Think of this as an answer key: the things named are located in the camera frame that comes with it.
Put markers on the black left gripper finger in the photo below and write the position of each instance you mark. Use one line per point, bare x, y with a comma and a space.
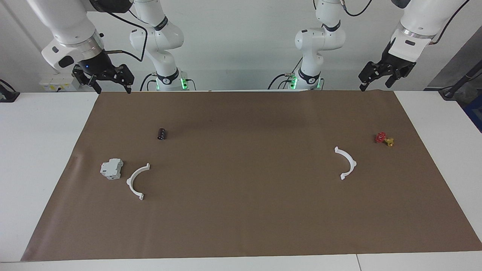
391, 81
364, 84

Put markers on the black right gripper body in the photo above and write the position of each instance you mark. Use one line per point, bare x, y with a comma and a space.
98, 67

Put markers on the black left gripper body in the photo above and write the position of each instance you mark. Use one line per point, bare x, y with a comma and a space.
391, 64

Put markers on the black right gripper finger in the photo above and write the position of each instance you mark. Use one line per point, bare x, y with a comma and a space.
96, 86
127, 88

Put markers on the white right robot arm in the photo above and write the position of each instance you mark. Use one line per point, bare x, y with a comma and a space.
67, 22

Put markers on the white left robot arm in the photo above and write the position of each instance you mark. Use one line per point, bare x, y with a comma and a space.
421, 19

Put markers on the red and yellow valve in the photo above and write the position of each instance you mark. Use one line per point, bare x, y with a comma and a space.
381, 137

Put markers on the black cylindrical capacitor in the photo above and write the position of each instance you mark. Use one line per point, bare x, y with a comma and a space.
162, 134

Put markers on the black tripod stand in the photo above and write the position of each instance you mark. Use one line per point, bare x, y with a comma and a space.
448, 92

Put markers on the grey partition panel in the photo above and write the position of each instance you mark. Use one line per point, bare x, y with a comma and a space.
463, 60

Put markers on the white circuit breaker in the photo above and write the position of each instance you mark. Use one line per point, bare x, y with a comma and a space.
111, 169

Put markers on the brown paper mat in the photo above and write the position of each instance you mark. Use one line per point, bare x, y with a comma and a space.
241, 210

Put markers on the white wall socket box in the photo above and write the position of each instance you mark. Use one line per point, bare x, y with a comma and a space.
52, 84

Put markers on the black clamp mount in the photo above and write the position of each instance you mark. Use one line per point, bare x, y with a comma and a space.
7, 96

